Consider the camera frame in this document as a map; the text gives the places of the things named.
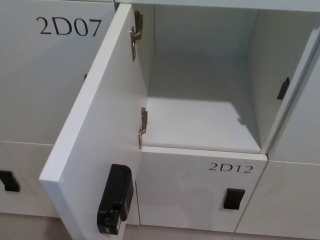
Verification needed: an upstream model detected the white locker door 2D12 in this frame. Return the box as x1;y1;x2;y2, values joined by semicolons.
124;145;268;233

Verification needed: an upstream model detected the short metal door hinge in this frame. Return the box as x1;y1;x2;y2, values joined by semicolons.
137;107;149;150

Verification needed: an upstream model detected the black recessed handle on 2D12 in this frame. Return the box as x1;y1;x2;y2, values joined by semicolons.
222;188;246;210

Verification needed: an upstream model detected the white unmarked low locker door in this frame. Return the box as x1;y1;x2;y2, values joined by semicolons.
234;156;320;240

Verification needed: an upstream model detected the white open locker compartment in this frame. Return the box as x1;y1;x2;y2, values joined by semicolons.
113;0;320;155

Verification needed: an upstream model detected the black strike plate in locker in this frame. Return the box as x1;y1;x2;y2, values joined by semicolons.
276;76;291;101

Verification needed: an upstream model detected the black recessed handle with notch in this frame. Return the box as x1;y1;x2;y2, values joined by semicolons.
0;170;21;193

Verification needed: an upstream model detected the black lock box on door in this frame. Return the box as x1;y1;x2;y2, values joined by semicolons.
96;163;133;235

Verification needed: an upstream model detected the white unmarked tall locker door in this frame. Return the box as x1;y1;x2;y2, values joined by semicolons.
269;37;320;166

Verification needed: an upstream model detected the white locker door below 2D07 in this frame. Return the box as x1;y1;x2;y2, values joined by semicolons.
0;139;57;218

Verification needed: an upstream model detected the long metal door hinge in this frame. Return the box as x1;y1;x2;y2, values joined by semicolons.
129;10;144;61

